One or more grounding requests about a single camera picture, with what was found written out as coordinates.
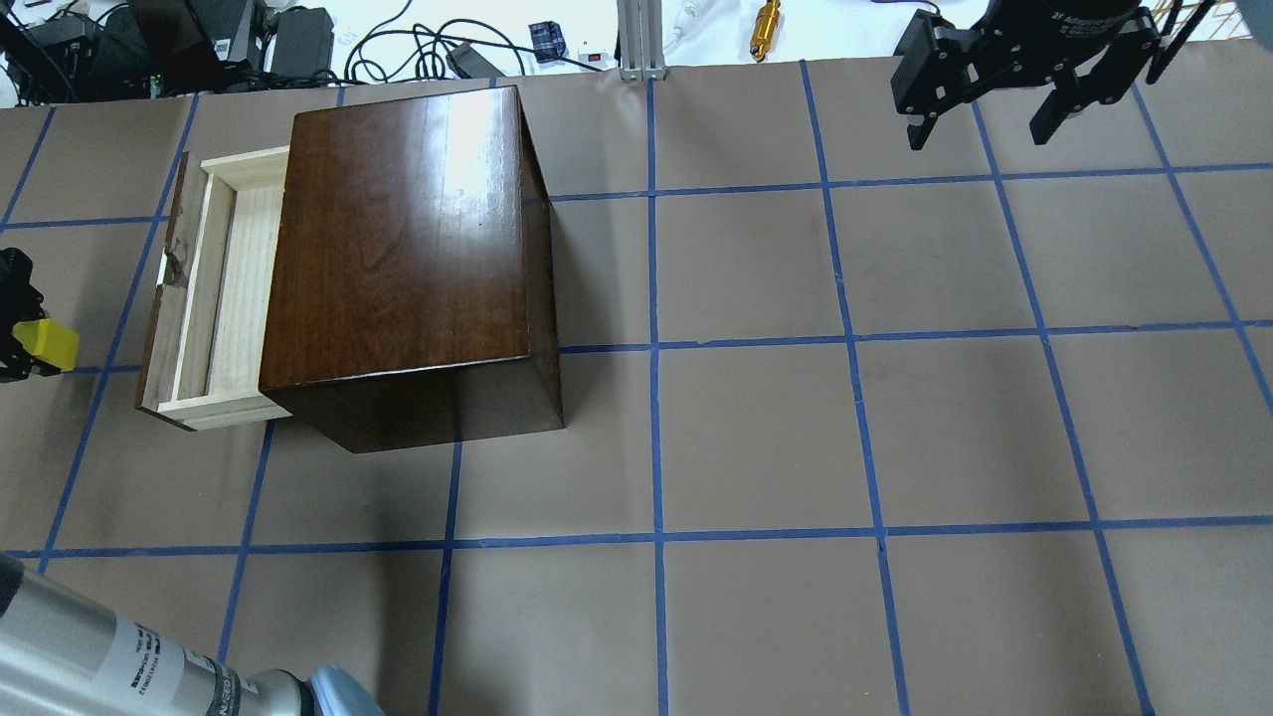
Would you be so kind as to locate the wooden drawer with white handle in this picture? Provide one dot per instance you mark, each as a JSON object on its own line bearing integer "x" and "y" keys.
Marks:
{"x": 205, "y": 338}

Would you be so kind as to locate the aluminium frame post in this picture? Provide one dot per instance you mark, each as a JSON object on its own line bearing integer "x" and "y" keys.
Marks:
{"x": 641, "y": 54}

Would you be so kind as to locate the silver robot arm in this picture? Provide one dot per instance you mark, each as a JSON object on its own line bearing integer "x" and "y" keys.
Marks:
{"x": 63, "y": 654}

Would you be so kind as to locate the yellow cube block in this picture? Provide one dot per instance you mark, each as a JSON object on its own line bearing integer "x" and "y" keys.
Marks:
{"x": 46, "y": 347}

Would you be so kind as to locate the dark wooden drawer cabinet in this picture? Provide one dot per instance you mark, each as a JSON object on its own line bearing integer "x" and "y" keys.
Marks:
{"x": 412, "y": 301}

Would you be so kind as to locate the small blue device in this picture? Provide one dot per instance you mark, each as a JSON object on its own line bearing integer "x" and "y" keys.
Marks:
{"x": 548, "y": 42}

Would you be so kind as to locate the black laptop power brick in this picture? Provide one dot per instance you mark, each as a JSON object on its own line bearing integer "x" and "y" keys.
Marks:
{"x": 302, "y": 42}

